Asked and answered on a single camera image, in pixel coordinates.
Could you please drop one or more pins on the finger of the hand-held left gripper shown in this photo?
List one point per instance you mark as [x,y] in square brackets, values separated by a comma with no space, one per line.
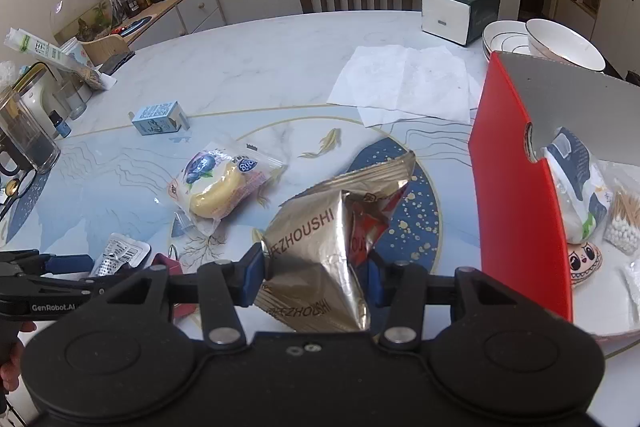
[85,286]
[70,265]

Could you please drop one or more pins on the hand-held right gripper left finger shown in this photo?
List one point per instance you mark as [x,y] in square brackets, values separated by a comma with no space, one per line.
[256,279]

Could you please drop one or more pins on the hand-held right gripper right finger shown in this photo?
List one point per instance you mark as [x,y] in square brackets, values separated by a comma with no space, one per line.
[375,284]

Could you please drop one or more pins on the silver blister pack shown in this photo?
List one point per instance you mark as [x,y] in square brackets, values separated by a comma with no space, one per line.
[120,254]

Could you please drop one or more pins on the gold foil snack bag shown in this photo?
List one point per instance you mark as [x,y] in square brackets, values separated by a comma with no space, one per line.
[315,252]

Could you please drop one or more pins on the packaged yellow bread bun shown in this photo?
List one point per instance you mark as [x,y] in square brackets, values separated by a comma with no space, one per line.
[220,187]

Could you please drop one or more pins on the red cardboard box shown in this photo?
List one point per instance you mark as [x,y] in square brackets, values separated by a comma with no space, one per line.
[510,207]

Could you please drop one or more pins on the light blue small carton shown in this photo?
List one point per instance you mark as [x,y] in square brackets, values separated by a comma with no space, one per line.
[157,119]

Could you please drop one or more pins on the face print plush toy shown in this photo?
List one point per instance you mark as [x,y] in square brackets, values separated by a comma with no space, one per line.
[586,263]

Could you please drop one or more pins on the grey white wipes packet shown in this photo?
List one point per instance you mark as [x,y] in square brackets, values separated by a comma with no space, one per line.
[575,177]

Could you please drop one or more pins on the clear plastic bag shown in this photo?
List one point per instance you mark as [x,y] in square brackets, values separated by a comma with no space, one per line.
[632,282]

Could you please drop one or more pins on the bag of cotton swabs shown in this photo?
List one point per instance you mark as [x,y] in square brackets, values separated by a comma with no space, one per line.
[625,219]

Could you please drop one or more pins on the yellow rimmed container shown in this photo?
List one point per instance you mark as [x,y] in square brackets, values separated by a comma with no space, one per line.
[35,97]

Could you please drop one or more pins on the person's left hand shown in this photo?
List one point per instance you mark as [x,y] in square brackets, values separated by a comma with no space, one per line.
[11,364]

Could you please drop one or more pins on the red binder clip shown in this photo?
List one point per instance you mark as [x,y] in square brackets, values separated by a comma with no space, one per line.
[165,264]

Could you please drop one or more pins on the gold spoon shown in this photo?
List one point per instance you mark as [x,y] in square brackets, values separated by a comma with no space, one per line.
[10,189]

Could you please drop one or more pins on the tall glass jar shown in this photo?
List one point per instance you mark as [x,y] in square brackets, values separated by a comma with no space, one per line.
[27,137]

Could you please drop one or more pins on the small blue capped bottle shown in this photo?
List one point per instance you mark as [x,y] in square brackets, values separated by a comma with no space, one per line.
[61,124]

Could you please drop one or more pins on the small drinking glass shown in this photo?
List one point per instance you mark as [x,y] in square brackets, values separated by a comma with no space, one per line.
[72,102]

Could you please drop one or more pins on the white paper napkin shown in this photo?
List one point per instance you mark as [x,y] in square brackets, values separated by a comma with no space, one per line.
[405,82]

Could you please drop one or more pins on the green white plastic package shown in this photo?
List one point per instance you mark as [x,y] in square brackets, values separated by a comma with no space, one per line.
[55,54]

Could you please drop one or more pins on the blue round plate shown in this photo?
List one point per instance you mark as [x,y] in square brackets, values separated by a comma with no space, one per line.
[132,25]

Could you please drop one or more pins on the dark glass jar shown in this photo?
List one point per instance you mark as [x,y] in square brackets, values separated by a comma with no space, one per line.
[136,3]

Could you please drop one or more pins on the white sideboard cabinet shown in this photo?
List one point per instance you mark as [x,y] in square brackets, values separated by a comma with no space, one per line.
[195,9]

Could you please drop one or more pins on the green white tissue box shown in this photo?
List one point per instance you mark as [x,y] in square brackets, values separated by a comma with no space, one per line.
[455,14]

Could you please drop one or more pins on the white bowl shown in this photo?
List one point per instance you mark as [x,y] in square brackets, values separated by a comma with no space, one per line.
[565,44]

